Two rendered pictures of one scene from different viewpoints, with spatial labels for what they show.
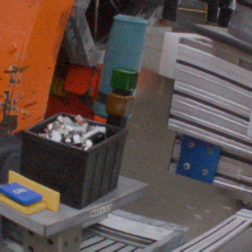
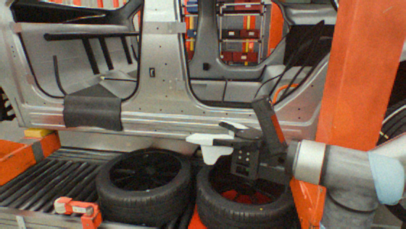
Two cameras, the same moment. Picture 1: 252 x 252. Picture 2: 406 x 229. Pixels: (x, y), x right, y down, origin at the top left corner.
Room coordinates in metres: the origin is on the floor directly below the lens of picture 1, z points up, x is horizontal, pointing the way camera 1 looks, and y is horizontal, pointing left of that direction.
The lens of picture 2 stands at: (0.92, -0.42, 1.44)
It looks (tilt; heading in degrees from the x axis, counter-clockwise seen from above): 20 degrees down; 76
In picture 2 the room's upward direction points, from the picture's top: straight up
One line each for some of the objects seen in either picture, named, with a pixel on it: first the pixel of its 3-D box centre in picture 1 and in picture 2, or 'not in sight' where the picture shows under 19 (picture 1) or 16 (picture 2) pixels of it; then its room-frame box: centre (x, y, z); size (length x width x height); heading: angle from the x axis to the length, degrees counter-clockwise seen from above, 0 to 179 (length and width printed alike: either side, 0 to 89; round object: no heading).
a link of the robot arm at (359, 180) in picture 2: not in sight; (357, 175); (1.25, -0.16, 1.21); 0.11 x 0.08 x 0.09; 136
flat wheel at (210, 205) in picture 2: not in sight; (244, 193); (1.51, 0.81, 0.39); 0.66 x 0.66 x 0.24
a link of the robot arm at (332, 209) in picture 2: not in sight; (345, 214); (1.26, -0.14, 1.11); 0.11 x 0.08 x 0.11; 46
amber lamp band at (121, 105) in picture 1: (120, 103); not in sight; (1.69, 0.02, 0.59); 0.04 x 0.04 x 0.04; 66
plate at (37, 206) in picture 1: (20, 201); not in sight; (1.35, 0.17, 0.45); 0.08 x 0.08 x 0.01; 66
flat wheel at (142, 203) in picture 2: not in sight; (146, 182); (0.87, 1.09, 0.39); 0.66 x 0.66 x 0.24
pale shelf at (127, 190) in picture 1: (59, 197); not in sight; (1.51, 0.10, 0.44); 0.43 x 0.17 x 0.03; 156
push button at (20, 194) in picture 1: (20, 195); not in sight; (1.35, 0.17, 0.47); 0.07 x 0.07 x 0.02; 66
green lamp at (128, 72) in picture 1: (124, 79); not in sight; (1.69, 0.02, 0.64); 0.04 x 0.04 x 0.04; 66
